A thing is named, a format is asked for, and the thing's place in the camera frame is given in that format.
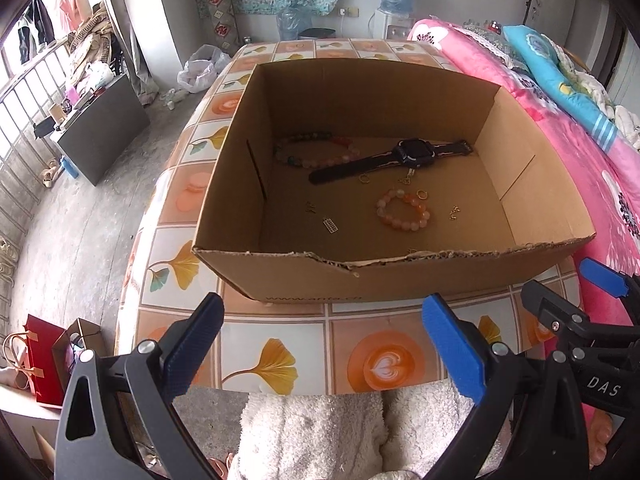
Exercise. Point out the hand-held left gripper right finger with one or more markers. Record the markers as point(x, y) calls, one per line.
point(455, 345)

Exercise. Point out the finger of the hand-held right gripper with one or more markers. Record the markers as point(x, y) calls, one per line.
point(605, 275)
point(550, 305)

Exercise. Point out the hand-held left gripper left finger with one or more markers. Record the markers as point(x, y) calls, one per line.
point(195, 345)

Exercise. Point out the brown cardboard box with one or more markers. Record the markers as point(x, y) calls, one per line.
point(375, 280)

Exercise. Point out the gold butterfly outline charm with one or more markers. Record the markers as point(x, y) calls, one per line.
point(406, 178)

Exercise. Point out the gold abacus charm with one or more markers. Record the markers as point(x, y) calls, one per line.
point(329, 224)

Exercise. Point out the small silver charm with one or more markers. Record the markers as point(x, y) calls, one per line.
point(311, 206)

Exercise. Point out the wristwatch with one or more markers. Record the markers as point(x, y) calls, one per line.
point(407, 151)

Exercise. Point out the person's right hand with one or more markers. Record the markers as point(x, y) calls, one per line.
point(602, 440)

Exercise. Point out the brown paper bag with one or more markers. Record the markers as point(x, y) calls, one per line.
point(87, 332)

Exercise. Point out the pink floral quilt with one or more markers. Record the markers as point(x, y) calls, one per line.
point(565, 150)

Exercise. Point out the white fluffy robe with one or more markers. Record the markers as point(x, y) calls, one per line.
point(310, 430)

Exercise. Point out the red gift bag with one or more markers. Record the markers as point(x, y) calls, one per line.
point(42, 360)

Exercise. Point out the beige handbag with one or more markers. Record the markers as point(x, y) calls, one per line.
point(15, 360)

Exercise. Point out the blue pillow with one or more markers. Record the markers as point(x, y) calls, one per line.
point(550, 65)

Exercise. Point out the pair of slippers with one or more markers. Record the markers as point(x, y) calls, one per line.
point(50, 174)

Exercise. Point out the grey cabinet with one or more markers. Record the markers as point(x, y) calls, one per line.
point(105, 130)

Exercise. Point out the white panelled wardrobe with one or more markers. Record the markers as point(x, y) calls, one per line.
point(575, 20)

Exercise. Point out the white plastic bag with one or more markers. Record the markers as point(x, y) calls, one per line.
point(200, 70)

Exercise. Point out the metal railing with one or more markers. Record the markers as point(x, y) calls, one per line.
point(20, 110)

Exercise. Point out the white water dispenser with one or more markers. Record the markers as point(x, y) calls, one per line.
point(395, 25)

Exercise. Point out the woven straw bag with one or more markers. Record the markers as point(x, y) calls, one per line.
point(95, 30)

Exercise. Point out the heart print cushion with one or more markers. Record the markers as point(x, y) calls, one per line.
point(220, 15)

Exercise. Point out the empty clear water jug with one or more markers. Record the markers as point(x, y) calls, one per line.
point(294, 22)

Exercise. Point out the hanging clothes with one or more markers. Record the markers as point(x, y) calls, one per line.
point(67, 0)

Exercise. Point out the wall socket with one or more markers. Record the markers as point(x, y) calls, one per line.
point(352, 11)

